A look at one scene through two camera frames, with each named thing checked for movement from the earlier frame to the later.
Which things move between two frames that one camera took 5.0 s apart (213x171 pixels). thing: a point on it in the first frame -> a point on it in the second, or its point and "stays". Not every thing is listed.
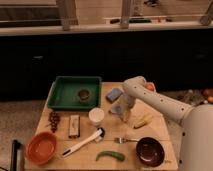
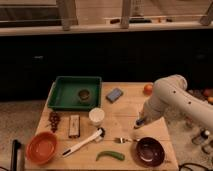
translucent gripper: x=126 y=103 -> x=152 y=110
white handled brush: x=96 y=137 stays
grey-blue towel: x=121 y=110 -> x=140 y=122
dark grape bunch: x=53 y=118 stays
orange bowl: x=41 y=148 stays
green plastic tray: x=75 y=93 stays
